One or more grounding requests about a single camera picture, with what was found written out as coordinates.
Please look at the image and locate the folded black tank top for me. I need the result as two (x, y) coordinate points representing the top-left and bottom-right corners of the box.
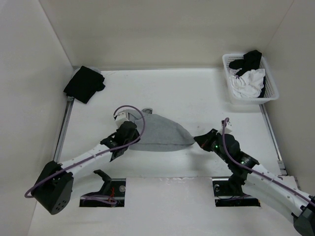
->
(63, 66), (105, 104)

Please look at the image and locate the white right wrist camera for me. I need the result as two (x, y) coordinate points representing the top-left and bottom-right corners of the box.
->
(220, 119), (232, 134)

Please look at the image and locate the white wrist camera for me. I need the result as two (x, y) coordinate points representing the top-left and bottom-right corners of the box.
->
(220, 119), (232, 134)
(114, 111), (129, 128)

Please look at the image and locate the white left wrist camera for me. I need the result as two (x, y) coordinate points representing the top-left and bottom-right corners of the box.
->
(114, 111), (129, 128)

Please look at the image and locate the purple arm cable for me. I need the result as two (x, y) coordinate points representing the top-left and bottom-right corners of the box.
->
(221, 118), (315, 205)
(24, 105), (146, 199)

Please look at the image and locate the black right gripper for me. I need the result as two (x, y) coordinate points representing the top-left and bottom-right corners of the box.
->
(193, 128), (230, 164)

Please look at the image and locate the folded grey tank top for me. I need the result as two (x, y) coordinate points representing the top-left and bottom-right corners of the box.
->
(89, 66), (101, 74)

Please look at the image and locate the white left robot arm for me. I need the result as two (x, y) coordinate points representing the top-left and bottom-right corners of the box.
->
(31, 121), (140, 215)

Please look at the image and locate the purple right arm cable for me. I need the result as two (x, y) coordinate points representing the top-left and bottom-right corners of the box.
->
(221, 118), (315, 205)

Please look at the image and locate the white tank top in basket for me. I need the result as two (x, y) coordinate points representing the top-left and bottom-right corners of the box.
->
(229, 69), (266, 98)

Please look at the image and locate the grey tank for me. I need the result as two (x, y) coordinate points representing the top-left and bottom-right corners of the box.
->
(89, 66), (101, 74)
(125, 108), (195, 152)

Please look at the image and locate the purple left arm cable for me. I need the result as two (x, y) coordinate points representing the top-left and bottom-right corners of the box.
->
(24, 105), (146, 199)

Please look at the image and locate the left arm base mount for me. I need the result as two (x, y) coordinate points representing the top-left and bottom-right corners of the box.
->
(79, 170), (126, 208)

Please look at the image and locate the black tank top in basket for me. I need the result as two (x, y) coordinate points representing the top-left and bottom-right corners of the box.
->
(229, 50), (262, 77)

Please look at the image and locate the white plastic basket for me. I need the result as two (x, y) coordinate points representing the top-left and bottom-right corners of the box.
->
(222, 53), (280, 105)

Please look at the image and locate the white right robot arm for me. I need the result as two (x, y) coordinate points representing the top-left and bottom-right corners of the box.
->
(194, 129), (315, 236)

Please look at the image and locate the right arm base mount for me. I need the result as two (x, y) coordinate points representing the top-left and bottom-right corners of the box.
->
(212, 175), (261, 207)

